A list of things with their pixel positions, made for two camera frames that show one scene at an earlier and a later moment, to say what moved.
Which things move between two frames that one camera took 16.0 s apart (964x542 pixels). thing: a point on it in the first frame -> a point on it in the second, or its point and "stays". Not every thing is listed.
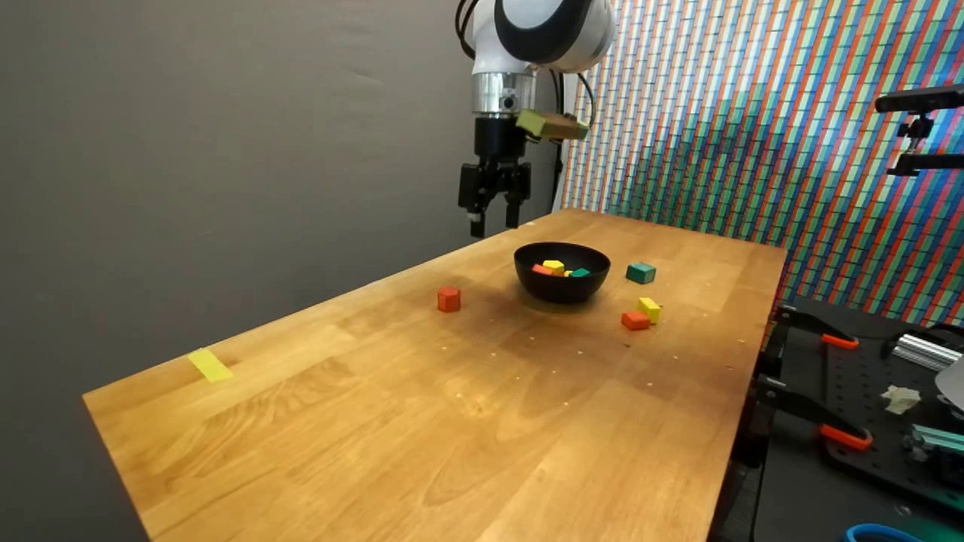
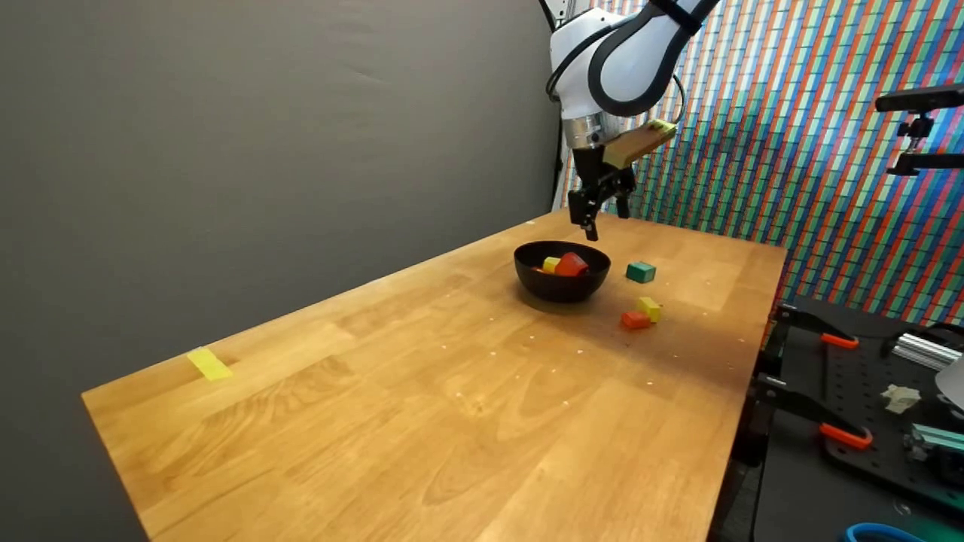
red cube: [447, 300] -> [568, 265]
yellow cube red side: [633, 320] stays
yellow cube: [556, 265] stays
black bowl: [560, 272] stays
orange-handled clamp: [827, 331] stays
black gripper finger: [513, 210] -> [624, 206]
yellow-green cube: [649, 307] stays
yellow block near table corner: [213, 364] stays
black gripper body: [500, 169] -> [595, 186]
